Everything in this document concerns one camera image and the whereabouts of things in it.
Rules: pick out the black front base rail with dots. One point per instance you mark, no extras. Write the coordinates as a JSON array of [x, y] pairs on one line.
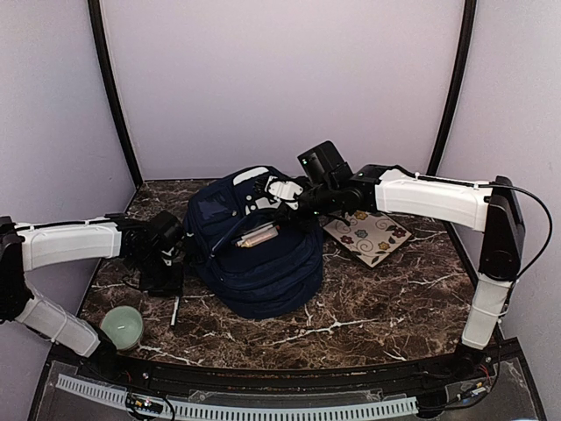
[[432, 379]]

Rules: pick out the pink translucent glue bottle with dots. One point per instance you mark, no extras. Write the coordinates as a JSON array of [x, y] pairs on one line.
[[259, 238]]

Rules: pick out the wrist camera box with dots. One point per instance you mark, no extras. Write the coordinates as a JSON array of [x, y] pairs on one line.
[[323, 164], [165, 231]]

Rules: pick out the black frame post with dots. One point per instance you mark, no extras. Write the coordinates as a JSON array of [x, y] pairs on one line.
[[110, 88], [457, 77]]

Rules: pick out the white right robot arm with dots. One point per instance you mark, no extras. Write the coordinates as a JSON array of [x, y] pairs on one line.
[[488, 208]]

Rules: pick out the navy blue student backpack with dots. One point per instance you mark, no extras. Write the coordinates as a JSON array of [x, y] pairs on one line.
[[265, 281]]

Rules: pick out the beige floral notebook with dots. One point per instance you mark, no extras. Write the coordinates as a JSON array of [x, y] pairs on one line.
[[370, 237]]

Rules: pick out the black left frame post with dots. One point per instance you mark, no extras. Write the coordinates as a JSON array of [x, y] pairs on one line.
[[110, 88]]

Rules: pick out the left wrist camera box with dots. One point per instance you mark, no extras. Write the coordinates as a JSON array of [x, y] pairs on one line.
[[165, 231]]

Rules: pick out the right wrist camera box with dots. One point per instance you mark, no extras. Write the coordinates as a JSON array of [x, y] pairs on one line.
[[323, 164]]

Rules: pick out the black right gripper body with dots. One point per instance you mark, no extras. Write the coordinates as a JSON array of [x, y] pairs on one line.
[[326, 203]]

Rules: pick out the black whiteboard marker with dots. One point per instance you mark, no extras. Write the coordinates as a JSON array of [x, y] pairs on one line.
[[253, 232]]

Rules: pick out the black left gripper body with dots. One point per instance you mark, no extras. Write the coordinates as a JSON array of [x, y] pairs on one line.
[[155, 277]]

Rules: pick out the white slotted cable duct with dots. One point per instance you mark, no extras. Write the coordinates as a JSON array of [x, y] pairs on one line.
[[206, 405]]

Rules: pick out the pale green round bowl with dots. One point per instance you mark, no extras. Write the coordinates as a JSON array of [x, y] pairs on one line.
[[124, 326]]

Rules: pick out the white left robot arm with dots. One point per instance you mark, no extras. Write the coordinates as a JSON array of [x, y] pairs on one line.
[[73, 248]]

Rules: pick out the black right frame post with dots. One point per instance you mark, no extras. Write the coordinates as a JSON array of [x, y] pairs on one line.
[[457, 77]]

